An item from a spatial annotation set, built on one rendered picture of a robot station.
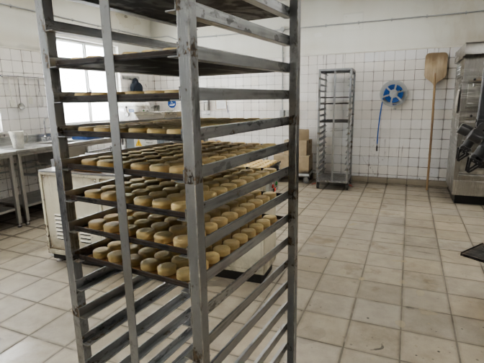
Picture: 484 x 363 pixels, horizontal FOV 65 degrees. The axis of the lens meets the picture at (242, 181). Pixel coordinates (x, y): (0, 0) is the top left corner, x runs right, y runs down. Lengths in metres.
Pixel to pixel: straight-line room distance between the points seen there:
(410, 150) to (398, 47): 1.60
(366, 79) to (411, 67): 0.66
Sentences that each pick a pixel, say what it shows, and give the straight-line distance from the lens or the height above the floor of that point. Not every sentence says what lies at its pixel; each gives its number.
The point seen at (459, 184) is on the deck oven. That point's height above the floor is 0.27.
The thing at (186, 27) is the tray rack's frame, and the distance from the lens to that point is 0.84.
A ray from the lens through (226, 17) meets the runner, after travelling 1.03.
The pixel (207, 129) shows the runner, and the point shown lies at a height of 1.33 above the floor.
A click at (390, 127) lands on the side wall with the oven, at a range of 6.62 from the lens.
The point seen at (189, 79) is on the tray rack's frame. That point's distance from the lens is 0.83.
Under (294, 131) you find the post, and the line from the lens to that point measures 1.37.
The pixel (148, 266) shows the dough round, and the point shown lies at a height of 0.97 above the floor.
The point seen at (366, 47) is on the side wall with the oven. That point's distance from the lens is 6.68.
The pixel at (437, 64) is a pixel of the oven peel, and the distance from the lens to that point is 6.58.
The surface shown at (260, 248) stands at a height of 0.31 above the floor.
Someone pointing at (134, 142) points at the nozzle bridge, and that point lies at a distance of 2.98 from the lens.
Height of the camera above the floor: 1.40
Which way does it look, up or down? 12 degrees down
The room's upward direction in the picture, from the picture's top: 1 degrees counter-clockwise
